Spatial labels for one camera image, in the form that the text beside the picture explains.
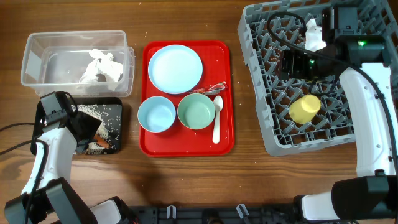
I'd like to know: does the white rice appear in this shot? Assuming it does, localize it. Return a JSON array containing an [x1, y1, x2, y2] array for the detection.
[[78, 104, 122, 155]]

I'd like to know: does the orange carrot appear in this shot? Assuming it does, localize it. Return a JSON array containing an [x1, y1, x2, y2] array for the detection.
[[93, 134, 109, 149]]

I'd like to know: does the yellow cup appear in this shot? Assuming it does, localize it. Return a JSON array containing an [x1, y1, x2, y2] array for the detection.
[[289, 95, 321, 124]]

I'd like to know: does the white tissue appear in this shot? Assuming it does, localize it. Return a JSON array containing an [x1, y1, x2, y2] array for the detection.
[[79, 49, 124, 91]]

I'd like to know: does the light blue bowl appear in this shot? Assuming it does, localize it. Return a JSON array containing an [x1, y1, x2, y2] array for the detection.
[[137, 96, 177, 133]]

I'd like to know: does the red snack wrapper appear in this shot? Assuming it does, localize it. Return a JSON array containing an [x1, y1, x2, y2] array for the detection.
[[190, 81, 228, 95]]

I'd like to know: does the white plastic spoon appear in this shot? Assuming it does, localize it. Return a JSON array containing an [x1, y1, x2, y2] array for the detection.
[[212, 95, 223, 144]]

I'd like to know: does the green bowl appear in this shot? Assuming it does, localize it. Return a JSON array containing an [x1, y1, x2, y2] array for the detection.
[[177, 93, 215, 130]]

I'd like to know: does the light blue plate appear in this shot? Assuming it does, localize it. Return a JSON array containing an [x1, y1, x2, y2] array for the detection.
[[147, 45, 203, 95]]

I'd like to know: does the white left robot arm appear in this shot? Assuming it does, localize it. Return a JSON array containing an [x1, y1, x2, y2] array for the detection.
[[4, 110, 139, 223]]

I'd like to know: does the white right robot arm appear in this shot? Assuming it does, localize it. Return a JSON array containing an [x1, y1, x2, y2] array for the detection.
[[280, 35, 397, 222]]

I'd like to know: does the grey dishwasher rack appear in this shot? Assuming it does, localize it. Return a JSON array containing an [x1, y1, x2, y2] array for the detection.
[[238, 0, 397, 156]]

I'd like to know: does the clear plastic bin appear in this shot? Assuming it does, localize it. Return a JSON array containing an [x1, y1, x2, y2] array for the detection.
[[21, 30, 135, 97]]

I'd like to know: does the red plastic tray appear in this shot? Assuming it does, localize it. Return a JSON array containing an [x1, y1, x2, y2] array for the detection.
[[139, 40, 234, 157]]

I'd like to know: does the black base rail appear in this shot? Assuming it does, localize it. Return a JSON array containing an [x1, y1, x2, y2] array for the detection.
[[130, 204, 296, 224]]

